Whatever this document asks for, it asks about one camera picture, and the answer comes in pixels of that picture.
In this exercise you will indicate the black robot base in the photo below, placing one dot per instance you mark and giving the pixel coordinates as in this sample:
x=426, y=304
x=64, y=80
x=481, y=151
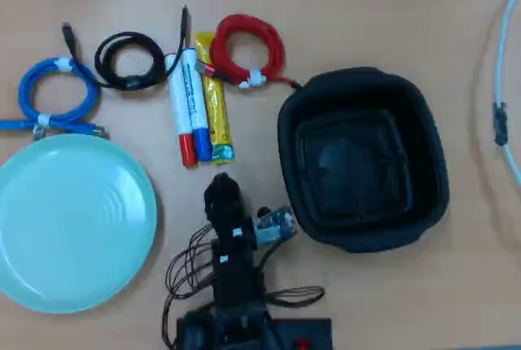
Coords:
x=252, y=331

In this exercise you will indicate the white marker with blue cap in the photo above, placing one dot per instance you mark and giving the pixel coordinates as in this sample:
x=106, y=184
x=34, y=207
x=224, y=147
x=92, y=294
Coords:
x=196, y=99

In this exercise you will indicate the light green round bowl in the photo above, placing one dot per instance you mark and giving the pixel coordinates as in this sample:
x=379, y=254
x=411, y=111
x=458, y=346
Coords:
x=73, y=224

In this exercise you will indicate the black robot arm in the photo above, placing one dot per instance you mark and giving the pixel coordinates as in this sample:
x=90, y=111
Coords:
x=236, y=276

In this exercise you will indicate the black square bowl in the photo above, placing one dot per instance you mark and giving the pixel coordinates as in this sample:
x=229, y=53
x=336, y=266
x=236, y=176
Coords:
x=295, y=122

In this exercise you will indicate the white marker with red cap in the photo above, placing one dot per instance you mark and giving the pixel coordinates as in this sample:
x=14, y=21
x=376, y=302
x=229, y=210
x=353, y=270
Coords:
x=181, y=101

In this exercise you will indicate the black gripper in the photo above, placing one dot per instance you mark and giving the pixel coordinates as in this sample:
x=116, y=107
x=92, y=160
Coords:
x=232, y=228

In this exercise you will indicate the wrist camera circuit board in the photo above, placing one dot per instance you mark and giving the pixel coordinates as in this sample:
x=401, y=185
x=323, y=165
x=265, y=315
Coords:
x=274, y=224

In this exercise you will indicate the yellow sachet packet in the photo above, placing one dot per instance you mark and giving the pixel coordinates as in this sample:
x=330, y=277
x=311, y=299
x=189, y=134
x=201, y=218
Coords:
x=220, y=122

